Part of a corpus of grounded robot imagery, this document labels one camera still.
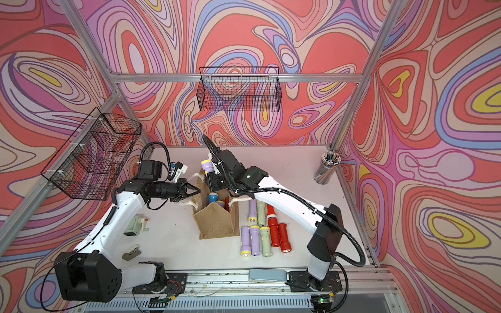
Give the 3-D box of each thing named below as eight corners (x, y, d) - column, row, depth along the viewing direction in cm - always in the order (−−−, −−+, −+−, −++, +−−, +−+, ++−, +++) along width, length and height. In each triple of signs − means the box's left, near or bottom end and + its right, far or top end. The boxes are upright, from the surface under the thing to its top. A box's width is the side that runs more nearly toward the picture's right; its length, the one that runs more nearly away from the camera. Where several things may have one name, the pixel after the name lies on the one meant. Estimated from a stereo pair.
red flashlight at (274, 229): (269, 246, 83) (270, 245, 81) (268, 219, 91) (268, 217, 89) (279, 246, 83) (279, 245, 81) (277, 219, 91) (277, 217, 89)
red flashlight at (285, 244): (280, 252, 82) (281, 251, 80) (278, 225, 90) (278, 223, 88) (291, 252, 82) (291, 251, 80) (287, 225, 90) (288, 223, 88)
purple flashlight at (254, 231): (250, 255, 81) (249, 253, 79) (250, 227, 89) (250, 225, 87) (260, 255, 81) (260, 253, 79) (259, 227, 89) (259, 225, 87)
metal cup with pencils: (315, 184, 103) (324, 164, 90) (312, 170, 109) (320, 150, 96) (332, 184, 103) (343, 164, 90) (327, 170, 109) (337, 150, 96)
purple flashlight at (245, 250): (240, 256, 81) (240, 255, 79) (241, 227, 89) (241, 225, 87) (250, 256, 81) (250, 255, 79) (250, 227, 89) (250, 225, 87)
